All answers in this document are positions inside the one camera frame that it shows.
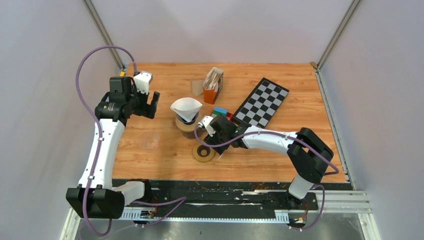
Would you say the blue glass dripper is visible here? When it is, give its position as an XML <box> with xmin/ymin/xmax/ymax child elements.
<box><xmin>177</xmin><ymin>113</ymin><xmax>200</xmax><ymax>126</ymax></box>

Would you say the small wooden dripper ring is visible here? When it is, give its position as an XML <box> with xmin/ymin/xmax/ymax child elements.
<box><xmin>192</xmin><ymin>143</ymin><xmax>217</xmax><ymax>164</ymax></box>

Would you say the glass coffee carafe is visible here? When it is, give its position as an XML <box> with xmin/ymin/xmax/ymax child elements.
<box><xmin>181</xmin><ymin>128</ymin><xmax>203</xmax><ymax>139</ymax></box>

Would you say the large wooden dripper ring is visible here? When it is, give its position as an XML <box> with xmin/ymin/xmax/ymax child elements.
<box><xmin>174</xmin><ymin>115</ymin><xmax>205</xmax><ymax>133</ymax></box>

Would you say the white paper coffee filter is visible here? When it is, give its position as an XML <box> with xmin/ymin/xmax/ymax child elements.
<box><xmin>170</xmin><ymin>97</ymin><xmax>203</xmax><ymax>123</ymax></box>

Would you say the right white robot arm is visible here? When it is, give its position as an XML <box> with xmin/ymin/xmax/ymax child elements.
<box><xmin>195</xmin><ymin>115</ymin><xmax>339</xmax><ymax>209</ymax></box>

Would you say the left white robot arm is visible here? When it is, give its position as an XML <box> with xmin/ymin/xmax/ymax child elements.
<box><xmin>65</xmin><ymin>71</ymin><xmax>160</xmax><ymax>219</ymax></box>

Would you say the orange filter box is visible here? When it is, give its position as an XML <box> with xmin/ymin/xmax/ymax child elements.
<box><xmin>203</xmin><ymin>67</ymin><xmax>224</xmax><ymax>105</ymax></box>

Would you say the brown paper filter on table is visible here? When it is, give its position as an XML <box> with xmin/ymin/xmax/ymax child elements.
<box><xmin>191</xmin><ymin>80</ymin><xmax>204</xmax><ymax>96</ymax></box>

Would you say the red toy brick stack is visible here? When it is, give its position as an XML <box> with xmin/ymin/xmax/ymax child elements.
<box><xmin>212</xmin><ymin>106</ymin><xmax>233</xmax><ymax>122</ymax></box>

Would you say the black white chessboard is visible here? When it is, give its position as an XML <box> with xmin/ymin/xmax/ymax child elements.
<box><xmin>232</xmin><ymin>77</ymin><xmax>290</xmax><ymax>129</ymax></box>

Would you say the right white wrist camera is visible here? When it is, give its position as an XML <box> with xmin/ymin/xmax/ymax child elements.
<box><xmin>198</xmin><ymin>115</ymin><xmax>216</xmax><ymax>137</ymax></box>

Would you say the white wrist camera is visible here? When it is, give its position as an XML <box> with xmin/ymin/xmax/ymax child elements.
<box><xmin>133</xmin><ymin>71</ymin><xmax>153</xmax><ymax>95</ymax></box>
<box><xmin>198</xmin><ymin>115</ymin><xmax>216</xmax><ymax>137</ymax></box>

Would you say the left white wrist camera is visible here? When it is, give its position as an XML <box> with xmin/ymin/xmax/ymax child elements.
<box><xmin>133</xmin><ymin>71</ymin><xmax>153</xmax><ymax>95</ymax></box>

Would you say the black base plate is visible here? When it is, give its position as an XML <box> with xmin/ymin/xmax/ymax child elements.
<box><xmin>119</xmin><ymin>179</ymin><xmax>320</xmax><ymax>220</ymax></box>

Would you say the aluminium frame rail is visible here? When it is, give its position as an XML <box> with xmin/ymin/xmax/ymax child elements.
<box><xmin>67</xmin><ymin>186</ymin><xmax>374</xmax><ymax>223</ymax></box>

